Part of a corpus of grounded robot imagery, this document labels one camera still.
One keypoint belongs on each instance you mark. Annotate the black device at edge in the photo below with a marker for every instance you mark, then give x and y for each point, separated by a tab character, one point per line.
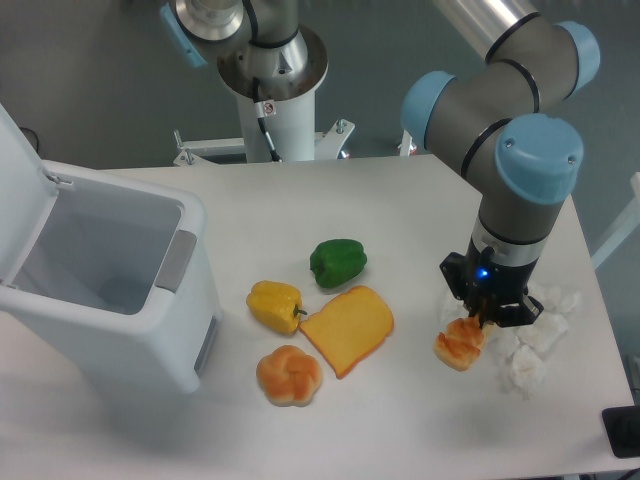
622	430

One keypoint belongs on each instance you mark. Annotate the round knotted bread roll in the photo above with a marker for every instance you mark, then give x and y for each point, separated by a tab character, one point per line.
289	377

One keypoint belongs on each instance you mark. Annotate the white metal base frame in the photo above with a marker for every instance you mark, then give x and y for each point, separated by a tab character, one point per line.
329	145

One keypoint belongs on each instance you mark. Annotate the green bell pepper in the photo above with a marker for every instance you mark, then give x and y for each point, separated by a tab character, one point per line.
337	261

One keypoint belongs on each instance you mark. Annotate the square toast bread slice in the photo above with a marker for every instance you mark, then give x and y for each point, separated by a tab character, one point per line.
349	328

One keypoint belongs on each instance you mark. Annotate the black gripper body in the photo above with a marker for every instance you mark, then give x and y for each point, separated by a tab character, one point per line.
479	279

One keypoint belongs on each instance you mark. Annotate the white trash can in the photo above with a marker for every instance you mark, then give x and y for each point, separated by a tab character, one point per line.
111	272

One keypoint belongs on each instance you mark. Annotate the crumpled white paper tissue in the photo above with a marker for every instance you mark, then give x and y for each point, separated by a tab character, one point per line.
522	354

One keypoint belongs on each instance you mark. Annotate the small glazed bread pastry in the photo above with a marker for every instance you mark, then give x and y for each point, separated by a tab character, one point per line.
461	344

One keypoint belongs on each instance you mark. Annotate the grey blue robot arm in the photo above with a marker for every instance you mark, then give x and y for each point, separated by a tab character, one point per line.
492	130

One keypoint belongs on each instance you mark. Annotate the yellow bell pepper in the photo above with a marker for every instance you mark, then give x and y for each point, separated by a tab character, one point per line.
276	305

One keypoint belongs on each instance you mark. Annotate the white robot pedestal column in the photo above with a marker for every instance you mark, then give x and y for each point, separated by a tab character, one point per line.
291	127

